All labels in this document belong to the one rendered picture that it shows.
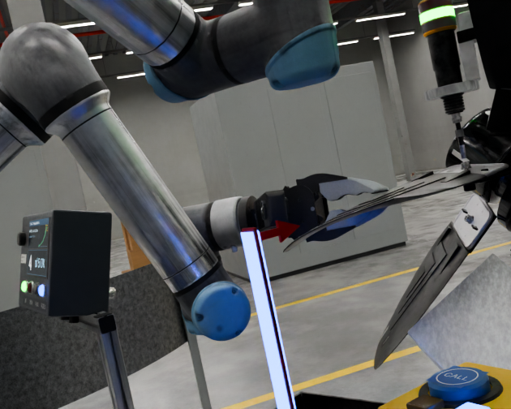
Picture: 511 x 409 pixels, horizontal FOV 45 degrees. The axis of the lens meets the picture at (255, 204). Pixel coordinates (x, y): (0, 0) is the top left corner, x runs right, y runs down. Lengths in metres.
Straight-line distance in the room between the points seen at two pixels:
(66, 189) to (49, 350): 2.64
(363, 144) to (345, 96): 0.59
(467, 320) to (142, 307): 1.98
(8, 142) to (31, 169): 5.72
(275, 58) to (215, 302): 0.33
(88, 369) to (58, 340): 0.17
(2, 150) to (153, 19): 0.38
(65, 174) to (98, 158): 4.14
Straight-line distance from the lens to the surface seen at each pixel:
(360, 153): 7.39
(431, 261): 0.99
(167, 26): 0.63
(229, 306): 0.79
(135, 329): 2.63
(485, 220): 0.92
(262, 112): 6.99
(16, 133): 0.93
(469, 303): 0.82
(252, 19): 0.63
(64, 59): 0.80
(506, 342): 0.81
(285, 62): 0.61
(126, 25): 0.62
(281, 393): 0.67
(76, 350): 2.47
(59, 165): 4.93
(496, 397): 0.45
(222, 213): 0.89
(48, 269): 1.16
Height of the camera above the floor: 1.25
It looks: 3 degrees down
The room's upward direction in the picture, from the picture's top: 12 degrees counter-clockwise
